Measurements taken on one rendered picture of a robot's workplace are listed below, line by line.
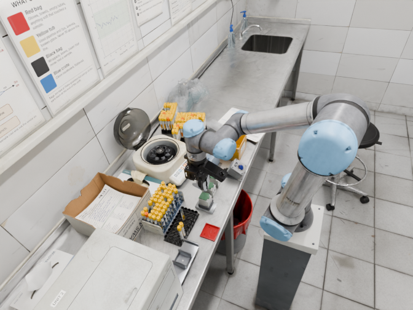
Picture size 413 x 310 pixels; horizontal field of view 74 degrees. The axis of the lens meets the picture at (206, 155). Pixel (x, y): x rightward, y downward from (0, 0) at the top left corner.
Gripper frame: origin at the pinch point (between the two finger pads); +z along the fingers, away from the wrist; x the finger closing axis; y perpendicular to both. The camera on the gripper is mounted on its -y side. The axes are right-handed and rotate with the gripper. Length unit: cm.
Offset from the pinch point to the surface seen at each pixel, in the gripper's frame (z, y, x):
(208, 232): 12.5, -5.3, 11.9
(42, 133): -34, 53, 22
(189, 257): 8.3, -4.6, 26.5
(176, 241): 11.3, 4.7, 21.4
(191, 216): 10.8, 4.3, 8.6
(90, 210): 6, 47, 26
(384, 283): 100, -100, -43
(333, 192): 90, -59, -99
